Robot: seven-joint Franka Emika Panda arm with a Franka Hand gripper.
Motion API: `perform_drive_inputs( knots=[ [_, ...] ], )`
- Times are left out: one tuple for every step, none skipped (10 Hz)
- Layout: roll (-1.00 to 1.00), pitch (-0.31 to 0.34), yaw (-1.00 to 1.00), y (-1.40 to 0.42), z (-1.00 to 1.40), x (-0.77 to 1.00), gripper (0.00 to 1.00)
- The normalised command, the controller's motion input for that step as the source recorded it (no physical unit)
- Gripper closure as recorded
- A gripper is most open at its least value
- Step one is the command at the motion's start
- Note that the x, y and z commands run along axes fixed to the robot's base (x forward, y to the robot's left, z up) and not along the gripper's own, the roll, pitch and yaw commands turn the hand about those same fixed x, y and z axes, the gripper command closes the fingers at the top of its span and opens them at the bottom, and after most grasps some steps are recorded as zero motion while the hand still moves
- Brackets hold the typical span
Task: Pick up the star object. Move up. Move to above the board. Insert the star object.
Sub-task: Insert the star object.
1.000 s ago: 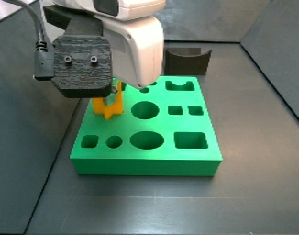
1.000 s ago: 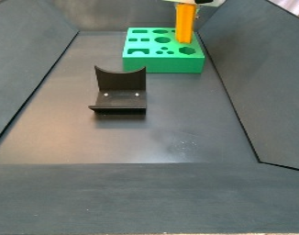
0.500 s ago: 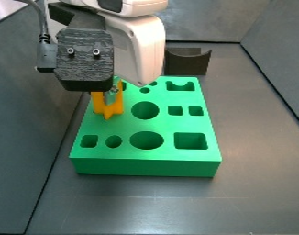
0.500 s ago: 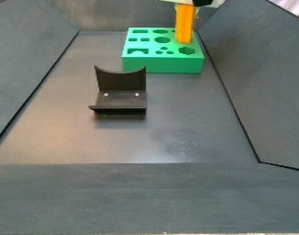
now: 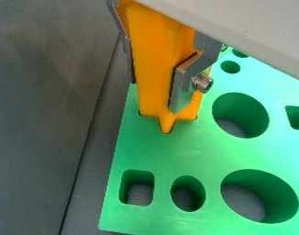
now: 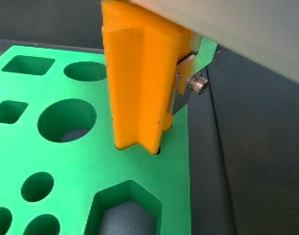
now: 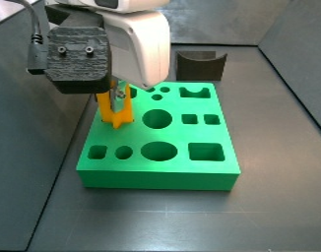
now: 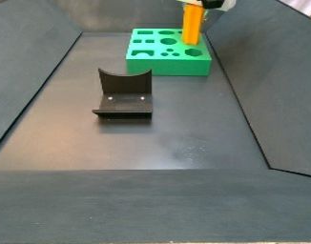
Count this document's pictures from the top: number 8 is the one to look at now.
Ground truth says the orange star-shaped prism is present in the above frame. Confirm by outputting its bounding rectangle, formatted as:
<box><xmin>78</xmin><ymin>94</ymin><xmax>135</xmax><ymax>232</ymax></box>
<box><xmin>183</xmin><ymin>4</ymin><xmax>204</xmax><ymax>45</ymax></box>

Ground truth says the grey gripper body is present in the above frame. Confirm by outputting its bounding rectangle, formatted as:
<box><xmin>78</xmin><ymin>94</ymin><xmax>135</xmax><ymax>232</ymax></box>
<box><xmin>178</xmin><ymin>0</ymin><xmax>238</xmax><ymax>11</ymax></box>

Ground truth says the green foam shape-sorting board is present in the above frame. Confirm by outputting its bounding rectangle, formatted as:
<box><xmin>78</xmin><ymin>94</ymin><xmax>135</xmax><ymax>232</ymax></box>
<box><xmin>127</xmin><ymin>29</ymin><xmax>212</xmax><ymax>76</ymax></box>

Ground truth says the black curved holder bracket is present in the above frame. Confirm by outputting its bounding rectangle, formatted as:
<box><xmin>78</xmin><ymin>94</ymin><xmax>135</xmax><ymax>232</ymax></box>
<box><xmin>92</xmin><ymin>70</ymin><xmax>154</xmax><ymax>116</ymax></box>

